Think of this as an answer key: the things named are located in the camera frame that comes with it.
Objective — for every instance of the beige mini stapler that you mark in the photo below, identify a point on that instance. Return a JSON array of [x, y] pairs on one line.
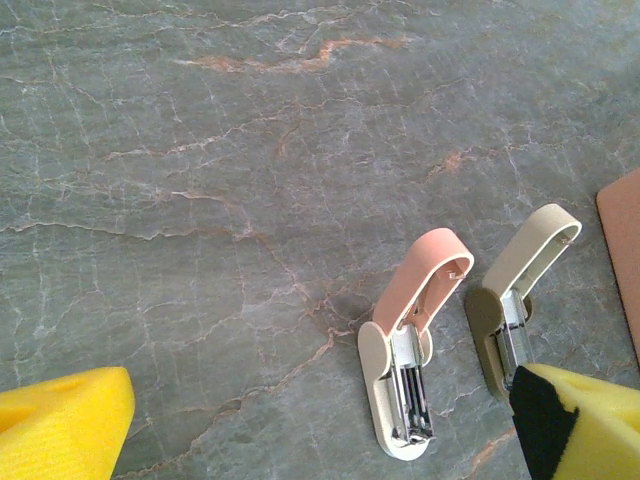
[[530, 245]]

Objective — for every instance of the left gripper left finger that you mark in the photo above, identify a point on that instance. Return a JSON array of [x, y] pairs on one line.
[[60, 430]]

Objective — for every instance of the orange plastic tray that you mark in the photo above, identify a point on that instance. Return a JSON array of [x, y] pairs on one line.
[[625, 250]]

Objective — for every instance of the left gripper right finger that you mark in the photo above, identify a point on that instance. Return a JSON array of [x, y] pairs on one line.
[[600, 435]]

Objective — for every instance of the pink mini stapler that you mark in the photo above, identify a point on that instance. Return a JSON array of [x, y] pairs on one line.
[[430, 270]]

